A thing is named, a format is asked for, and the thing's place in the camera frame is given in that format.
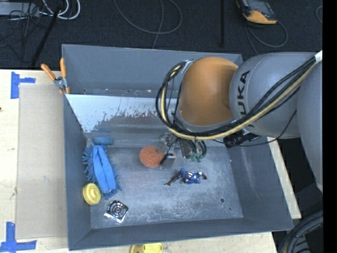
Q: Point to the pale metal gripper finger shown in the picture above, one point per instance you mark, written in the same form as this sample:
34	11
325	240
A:
163	159
172	160

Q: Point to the orange ball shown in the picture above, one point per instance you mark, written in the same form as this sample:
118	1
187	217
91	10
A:
148	157

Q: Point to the blue toy figure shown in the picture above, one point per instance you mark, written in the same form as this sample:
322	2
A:
191	176

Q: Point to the grey metal bin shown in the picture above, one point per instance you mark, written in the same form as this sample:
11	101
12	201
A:
168	207

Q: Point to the blue fringed duster cloth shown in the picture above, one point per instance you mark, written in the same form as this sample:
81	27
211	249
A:
101	167

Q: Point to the silver square ringed packet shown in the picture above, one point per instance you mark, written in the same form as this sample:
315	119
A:
116	211

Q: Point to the yellow round disc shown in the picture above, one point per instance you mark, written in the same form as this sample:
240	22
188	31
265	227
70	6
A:
91	194

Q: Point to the pale wood board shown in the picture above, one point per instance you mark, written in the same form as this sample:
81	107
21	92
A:
39	162

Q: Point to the black cylinder on white bracket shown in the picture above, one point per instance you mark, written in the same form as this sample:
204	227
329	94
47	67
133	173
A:
241	140

